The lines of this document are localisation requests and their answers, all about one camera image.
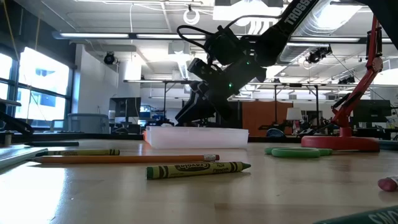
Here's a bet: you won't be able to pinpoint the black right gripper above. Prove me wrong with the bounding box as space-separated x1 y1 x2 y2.
175 57 268 126

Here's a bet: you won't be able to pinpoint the clear box with orange lid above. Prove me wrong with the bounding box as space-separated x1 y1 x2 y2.
143 125 250 150

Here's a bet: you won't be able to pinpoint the olive green crayon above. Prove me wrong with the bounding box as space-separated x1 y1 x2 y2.
35 149 121 157
146 161 252 180

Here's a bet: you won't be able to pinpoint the green handled scissors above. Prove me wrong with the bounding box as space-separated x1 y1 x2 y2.
264 146 335 159

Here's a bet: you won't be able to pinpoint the light green pencil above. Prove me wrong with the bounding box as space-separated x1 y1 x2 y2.
0 147 48 170

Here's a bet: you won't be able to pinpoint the dark green pen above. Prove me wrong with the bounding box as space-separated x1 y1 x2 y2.
312 204 398 224

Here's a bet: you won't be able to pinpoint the orange partition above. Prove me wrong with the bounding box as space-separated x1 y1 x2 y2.
241 101 293 138

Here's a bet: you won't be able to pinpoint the dark computer monitor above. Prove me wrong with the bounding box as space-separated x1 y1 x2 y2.
353 99 392 128
108 96 142 124

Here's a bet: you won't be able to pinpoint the white shade table lamp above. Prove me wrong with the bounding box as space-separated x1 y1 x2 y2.
285 107 303 135

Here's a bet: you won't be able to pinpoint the black ceiling spotlight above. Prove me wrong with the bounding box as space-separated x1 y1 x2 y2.
306 45 333 65
103 51 116 65

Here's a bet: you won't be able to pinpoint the grey bin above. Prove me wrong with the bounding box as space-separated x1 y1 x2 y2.
67 113 110 134

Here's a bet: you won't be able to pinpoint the black overhead light bar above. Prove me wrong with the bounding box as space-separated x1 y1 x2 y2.
52 30 398 44

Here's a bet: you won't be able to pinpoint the red desk lamp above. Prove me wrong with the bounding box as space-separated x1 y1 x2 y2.
300 14 385 152

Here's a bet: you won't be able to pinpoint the black background table frame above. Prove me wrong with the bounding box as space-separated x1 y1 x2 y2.
124 79 321 127

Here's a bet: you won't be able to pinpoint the white coiled cable ring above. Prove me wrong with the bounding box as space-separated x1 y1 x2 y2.
182 7 201 26

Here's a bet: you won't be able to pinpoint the black aluminium table frame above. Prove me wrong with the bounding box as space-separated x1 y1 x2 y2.
0 132 398 152

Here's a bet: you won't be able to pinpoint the silver ventilation duct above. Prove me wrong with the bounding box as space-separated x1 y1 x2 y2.
276 0 346 65

